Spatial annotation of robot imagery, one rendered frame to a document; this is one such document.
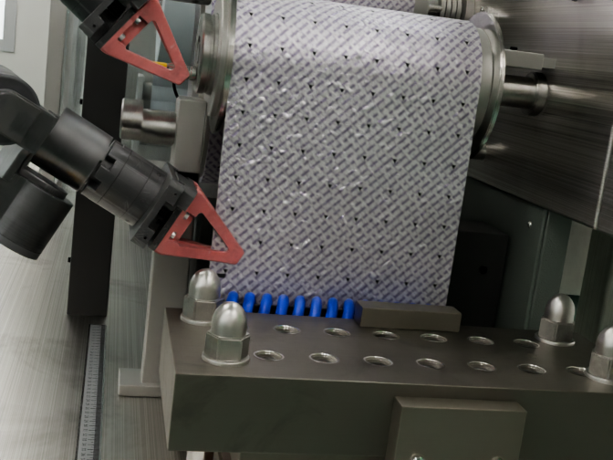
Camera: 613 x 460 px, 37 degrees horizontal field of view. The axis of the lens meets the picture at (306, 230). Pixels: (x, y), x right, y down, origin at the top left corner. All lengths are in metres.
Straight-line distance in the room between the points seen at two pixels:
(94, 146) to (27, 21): 5.62
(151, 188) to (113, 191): 0.03
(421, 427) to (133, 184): 0.32
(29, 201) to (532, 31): 0.54
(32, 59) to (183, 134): 5.53
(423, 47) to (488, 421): 0.35
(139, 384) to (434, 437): 0.37
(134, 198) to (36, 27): 5.62
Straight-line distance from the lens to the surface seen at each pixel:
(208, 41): 0.85
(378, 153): 0.85
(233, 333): 0.68
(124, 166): 0.80
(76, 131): 0.80
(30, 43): 6.40
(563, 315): 0.87
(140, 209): 0.80
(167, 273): 0.93
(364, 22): 0.86
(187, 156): 0.90
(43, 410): 0.92
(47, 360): 1.05
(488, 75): 0.89
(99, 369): 1.03
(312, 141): 0.84
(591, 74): 0.89
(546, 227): 0.95
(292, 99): 0.83
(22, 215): 0.80
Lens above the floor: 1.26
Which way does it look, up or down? 11 degrees down
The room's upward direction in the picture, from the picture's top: 7 degrees clockwise
